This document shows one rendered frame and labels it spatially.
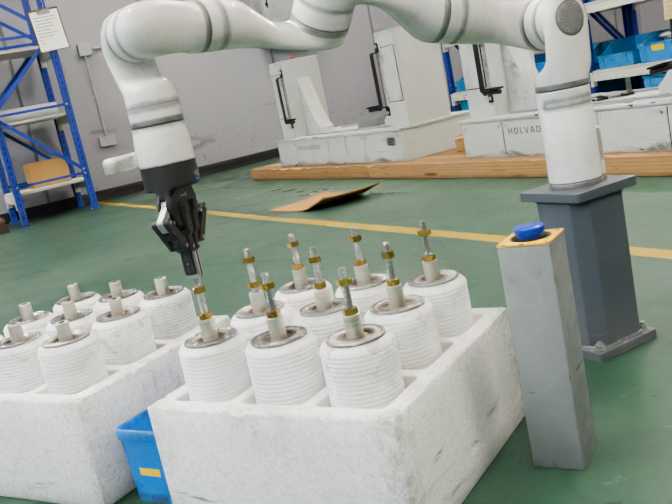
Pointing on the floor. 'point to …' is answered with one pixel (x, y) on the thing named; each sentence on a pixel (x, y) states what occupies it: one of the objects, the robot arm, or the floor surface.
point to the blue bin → (144, 458)
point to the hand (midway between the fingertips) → (192, 264)
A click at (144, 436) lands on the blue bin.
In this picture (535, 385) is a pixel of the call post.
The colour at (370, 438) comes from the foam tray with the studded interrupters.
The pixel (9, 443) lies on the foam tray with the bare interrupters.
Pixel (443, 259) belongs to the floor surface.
